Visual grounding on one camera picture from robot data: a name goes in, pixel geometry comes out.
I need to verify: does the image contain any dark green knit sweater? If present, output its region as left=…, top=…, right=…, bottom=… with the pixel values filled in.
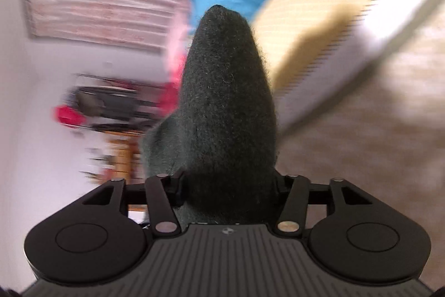
left=140, top=5, right=277, bottom=226

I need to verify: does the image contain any cluttered rack with red clothes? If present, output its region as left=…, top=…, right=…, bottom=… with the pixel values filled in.
left=53, top=73, right=179, bottom=136

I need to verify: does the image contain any pink red blanket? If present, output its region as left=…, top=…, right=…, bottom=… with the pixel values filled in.
left=159, top=7, right=194, bottom=116

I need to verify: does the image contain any wooden chair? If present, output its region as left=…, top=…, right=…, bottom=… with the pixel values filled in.
left=81, top=129, right=147, bottom=214

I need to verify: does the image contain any yellow patterned bed sheet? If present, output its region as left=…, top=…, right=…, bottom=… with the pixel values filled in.
left=253, top=0, right=437, bottom=131

